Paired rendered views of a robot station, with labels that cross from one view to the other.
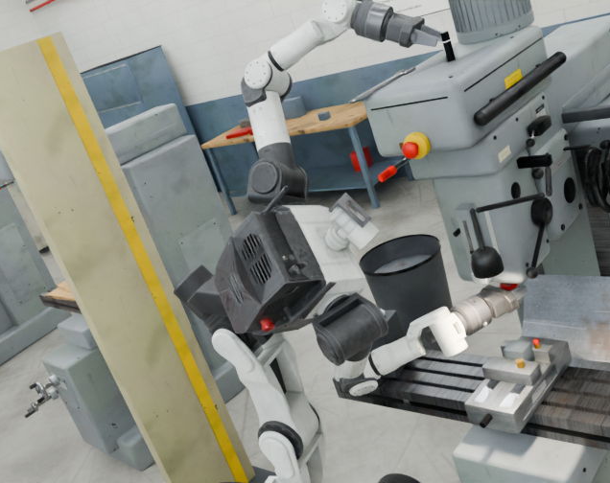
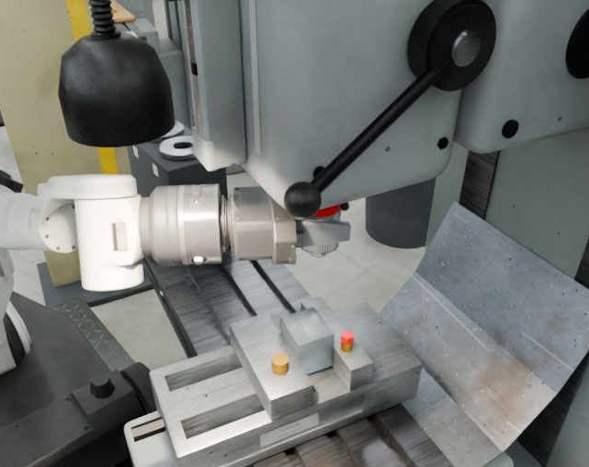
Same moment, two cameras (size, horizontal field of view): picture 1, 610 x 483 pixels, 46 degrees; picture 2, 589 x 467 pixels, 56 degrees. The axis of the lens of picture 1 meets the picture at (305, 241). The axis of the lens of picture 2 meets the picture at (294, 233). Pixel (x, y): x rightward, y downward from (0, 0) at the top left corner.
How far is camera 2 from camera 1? 1.48 m
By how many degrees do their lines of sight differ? 20
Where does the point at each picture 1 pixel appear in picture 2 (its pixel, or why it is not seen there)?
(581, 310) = (504, 315)
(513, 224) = (307, 24)
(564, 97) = not seen: outside the picture
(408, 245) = not seen: hidden behind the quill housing
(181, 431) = not seen: hidden behind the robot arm
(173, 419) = (57, 165)
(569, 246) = (548, 193)
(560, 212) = (525, 83)
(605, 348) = (497, 407)
